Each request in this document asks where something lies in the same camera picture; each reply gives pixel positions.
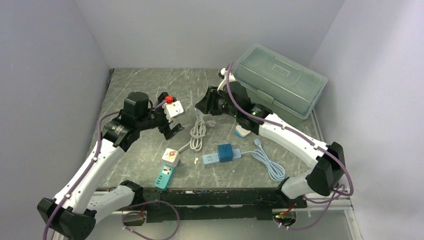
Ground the black base frame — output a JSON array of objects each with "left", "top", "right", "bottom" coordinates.
[{"left": 136, "top": 187, "right": 307, "bottom": 223}]

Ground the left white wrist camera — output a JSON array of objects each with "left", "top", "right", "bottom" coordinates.
[{"left": 162, "top": 95, "right": 185, "bottom": 121}]

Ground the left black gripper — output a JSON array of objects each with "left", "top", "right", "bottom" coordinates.
[{"left": 137, "top": 92, "right": 185, "bottom": 139}]

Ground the teal power strip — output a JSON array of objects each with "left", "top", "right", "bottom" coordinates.
[{"left": 154, "top": 110, "right": 218, "bottom": 191}]

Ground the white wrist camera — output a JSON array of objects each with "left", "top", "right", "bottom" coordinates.
[
  {"left": 162, "top": 95, "right": 185, "bottom": 121},
  {"left": 217, "top": 68, "right": 236, "bottom": 91}
]

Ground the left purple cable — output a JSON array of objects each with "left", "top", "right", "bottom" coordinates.
[{"left": 42, "top": 99, "right": 181, "bottom": 240}]

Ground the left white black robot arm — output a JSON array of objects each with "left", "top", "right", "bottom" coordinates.
[{"left": 37, "top": 92, "right": 184, "bottom": 240}]

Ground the blue cube adapter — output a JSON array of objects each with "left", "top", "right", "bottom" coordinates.
[{"left": 217, "top": 143, "right": 234, "bottom": 163}]

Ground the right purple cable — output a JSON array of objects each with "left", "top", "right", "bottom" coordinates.
[{"left": 224, "top": 61, "right": 355, "bottom": 232}]

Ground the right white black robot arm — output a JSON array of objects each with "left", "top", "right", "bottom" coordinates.
[{"left": 195, "top": 81, "right": 346, "bottom": 208}]

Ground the white cube socket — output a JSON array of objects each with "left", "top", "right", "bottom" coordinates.
[{"left": 161, "top": 148, "right": 180, "bottom": 167}]

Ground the light blue power strip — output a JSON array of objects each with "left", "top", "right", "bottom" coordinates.
[{"left": 202, "top": 138, "right": 286, "bottom": 182}]

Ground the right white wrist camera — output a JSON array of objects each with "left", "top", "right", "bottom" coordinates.
[{"left": 217, "top": 68, "right": 236, "bottom": 91}]

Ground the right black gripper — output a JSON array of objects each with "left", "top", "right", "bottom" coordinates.
[{"left": 196, "top": 86, "right": 240, "bottom": 119}]

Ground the purple cable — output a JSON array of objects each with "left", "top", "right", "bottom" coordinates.
[
  {"left": 42, "top": 99, "right": 181, "bottom": 240},
  {"left": 224, "top": 61, "right": 355, "bottom": 232}
]

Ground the green plastic toolbox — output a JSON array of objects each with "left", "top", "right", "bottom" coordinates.
[{"left": 231, "top": 43, "right": 328, "bottom": 120}]

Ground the white blue charger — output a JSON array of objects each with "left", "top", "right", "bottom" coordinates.
[{"left": 235, "top": 125, "right": 251, "bottom": 139}]

